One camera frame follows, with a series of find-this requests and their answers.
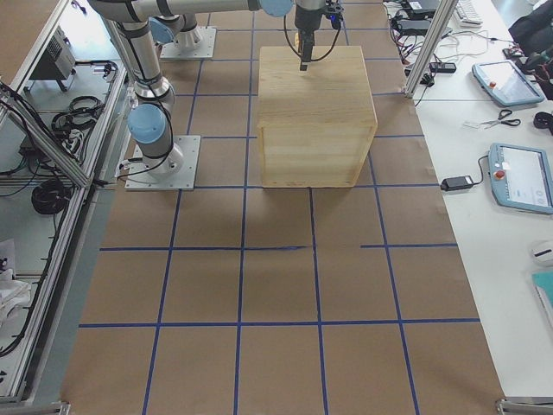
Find blue teach pendant far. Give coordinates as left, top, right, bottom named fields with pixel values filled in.
left=472, top=60, right=545, bottom=107

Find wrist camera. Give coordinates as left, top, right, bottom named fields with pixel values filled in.
left=322, top=0, right=344, bottom=30

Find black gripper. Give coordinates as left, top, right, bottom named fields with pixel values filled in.
left=295, top=0, right=324, bottom=72

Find wooden drawer cabinet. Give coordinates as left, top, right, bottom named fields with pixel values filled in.
left=257, top=46, right=378, bottom=188

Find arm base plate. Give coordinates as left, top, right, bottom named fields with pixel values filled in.
left=160, top=26, right=217, bottom=61
left=124, top=135, right=201, bottom=191

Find black power brick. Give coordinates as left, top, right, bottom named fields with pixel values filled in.
left=440, top=176, right=475, bottom=192

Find blue teach pendant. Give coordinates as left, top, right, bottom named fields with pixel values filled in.
left=488, top=143, right=552, bottom=215
left=472, top=60, right=545, bottom=107

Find aluminium frame post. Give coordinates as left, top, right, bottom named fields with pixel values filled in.
left=404, top=0, right=458, bottom=98

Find black scissors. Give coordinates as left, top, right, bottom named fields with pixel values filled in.
left=480, top=109, right=521, bottom=129

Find blue teach pendant near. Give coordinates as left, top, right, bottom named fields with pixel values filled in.
left=488, top=143, right=552, bottom=215

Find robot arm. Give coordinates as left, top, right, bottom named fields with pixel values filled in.
left=89, top=1, right=330, bottom=102
left=149, top=14, right=203, bottom=49

